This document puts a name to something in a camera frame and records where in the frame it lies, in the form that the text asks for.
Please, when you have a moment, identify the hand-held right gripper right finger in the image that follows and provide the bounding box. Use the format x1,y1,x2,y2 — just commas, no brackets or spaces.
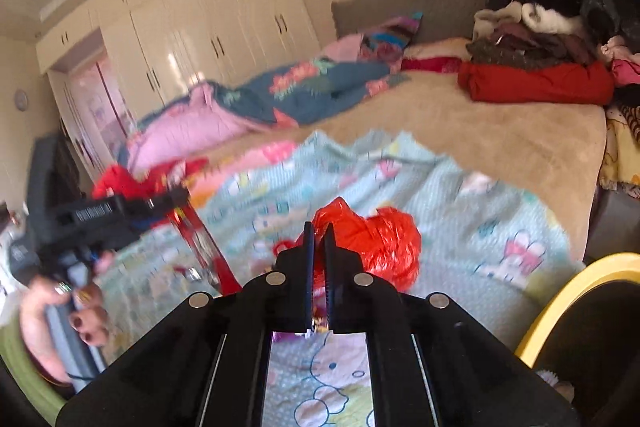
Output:
322,223,581,427

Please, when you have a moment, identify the red snack wrapper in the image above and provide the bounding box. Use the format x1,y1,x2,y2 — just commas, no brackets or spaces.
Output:
167,202,238,295

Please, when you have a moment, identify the colourful striped pillow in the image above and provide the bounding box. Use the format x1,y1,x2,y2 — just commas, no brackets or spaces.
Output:
357,12,423,62

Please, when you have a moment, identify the person's left hand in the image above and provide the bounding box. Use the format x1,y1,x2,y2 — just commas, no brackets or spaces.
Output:
20,254,113,383

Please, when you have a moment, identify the blue pink floral quilt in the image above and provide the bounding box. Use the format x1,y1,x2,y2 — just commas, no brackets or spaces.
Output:
117,57,411,172

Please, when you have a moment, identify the tan bed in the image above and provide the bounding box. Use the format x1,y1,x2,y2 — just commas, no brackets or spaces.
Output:
205,37,608,263

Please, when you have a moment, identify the red plastic bag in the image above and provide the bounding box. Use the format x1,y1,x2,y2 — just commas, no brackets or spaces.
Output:
295,197,421,293

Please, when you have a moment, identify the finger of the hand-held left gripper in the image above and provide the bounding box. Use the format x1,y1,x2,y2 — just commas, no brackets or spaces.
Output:
131,207,176,229
127,187,190,210

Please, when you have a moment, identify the red patterned pillow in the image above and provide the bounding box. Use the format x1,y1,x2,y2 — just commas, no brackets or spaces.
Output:
400,56,463,75

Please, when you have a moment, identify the red folded garment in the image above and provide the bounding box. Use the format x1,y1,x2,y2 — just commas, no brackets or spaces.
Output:
457,59,616,105

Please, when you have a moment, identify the yellow cartoon blanket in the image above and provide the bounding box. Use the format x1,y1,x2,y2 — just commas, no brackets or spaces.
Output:
597,104,640,198

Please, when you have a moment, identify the pink patterned door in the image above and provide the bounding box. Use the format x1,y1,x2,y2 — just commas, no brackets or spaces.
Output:
50,49,136,178

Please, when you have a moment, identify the person's left forearm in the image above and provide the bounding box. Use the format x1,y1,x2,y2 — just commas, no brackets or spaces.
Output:
0,322,66,413

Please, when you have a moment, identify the red floral cloth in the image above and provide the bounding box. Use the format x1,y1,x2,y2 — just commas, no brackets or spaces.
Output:
92,157,211,208

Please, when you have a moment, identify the grey bed base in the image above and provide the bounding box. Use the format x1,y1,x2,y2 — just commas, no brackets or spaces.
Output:
582,187,640,260

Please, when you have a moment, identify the pile of mixed clothes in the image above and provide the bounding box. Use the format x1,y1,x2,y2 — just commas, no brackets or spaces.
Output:
465,0,640,118

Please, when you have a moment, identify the cream wardrobe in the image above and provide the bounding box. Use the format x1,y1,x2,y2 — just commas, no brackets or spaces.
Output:
37,0,321,108

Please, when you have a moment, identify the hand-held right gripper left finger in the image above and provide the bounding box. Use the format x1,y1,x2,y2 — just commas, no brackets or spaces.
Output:
55,221,317,427

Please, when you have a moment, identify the light blue cartoon sheet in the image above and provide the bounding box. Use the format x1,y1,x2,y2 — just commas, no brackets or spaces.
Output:
95,129,586,427

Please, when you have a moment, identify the yellow rimmed black bin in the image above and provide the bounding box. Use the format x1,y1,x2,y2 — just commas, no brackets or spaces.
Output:
515,253,640,427

